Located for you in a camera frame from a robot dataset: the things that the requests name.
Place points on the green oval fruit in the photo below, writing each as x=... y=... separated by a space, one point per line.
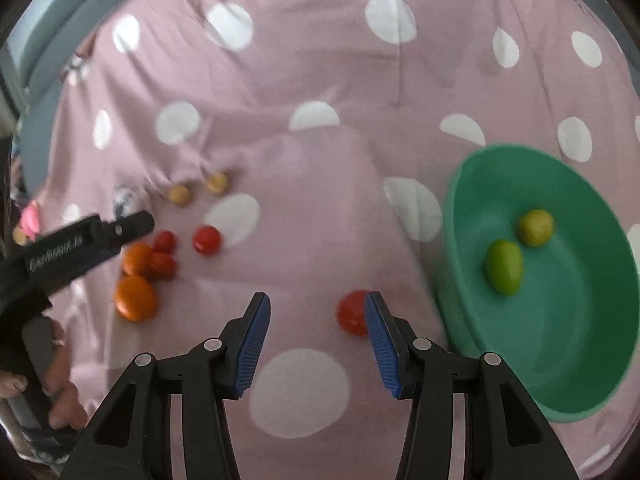
x=504 y=266

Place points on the yellow-green round fruit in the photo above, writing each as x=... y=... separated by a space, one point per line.
x=536 y=227

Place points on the pink toy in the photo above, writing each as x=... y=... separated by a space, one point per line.
x=30 y=217

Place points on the red cherry tomato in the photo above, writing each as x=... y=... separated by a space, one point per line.
x=165 y=241
x=354 y=312
x=207 y=240
x=163 y=266

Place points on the green plastic bowl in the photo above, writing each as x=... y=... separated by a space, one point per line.
x=575 y=320

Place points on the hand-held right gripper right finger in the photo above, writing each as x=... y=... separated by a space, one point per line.
x=381 y=345

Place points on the small yellow-brown fruit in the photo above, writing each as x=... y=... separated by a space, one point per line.
x=178 y=194
x=217 y=183

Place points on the grey sofa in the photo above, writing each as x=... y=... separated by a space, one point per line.
x=55 y=35

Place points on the orange tangerine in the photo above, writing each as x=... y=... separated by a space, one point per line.
x=136 y=259
x=135 y=298

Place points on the person's left hand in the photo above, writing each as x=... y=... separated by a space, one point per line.
x=67 y=390

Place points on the pink polka dot blanket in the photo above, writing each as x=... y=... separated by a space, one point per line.
x=310 y=110

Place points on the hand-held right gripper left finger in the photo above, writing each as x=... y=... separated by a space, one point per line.
x=254 y=341

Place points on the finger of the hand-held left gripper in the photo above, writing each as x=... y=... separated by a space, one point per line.
x=127 y=227

